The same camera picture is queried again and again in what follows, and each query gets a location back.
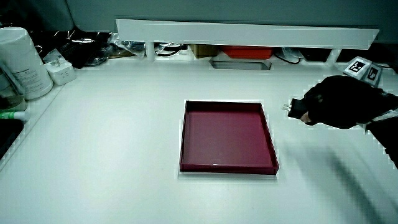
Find person's right hand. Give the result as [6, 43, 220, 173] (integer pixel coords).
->
[300, 56, 398, 130]

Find black charger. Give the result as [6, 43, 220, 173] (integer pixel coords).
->
[282, 98, 309, 120]

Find person's right forearm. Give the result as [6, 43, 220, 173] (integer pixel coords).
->
[365, 108, 398, 170]

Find white desk shelf riser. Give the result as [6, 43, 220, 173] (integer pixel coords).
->
[115, 18, 381, 68]

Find white desk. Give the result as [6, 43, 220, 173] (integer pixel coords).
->
[0, 55, 398, 224]

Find orange box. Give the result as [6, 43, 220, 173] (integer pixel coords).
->
[221, 45, 274, 60]

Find dark red tray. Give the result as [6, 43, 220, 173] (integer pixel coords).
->
[179, 100, 280, 175]

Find brown cardboard box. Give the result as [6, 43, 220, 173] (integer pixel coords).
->
[190, 44, 219, 59]

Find clear plastic bag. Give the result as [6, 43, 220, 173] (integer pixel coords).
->
[108, 32, 147, 59]

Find black plastic bag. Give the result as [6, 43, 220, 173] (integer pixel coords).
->
[30, 29, 113, 70]

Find white plug adapter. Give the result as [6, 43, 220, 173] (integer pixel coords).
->
[44, 57, 77, 86]

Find white cylindrical canister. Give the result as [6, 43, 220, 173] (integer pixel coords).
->
[0, 26, 54, 101]

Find green and white tube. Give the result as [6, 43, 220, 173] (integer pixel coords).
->
[0, 110, 30, 122]

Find black bin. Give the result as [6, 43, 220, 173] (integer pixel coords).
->
[0, 119, 25, 160]

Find coiled black and white cable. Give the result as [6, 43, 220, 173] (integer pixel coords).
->
[154, 42, 188, 58]

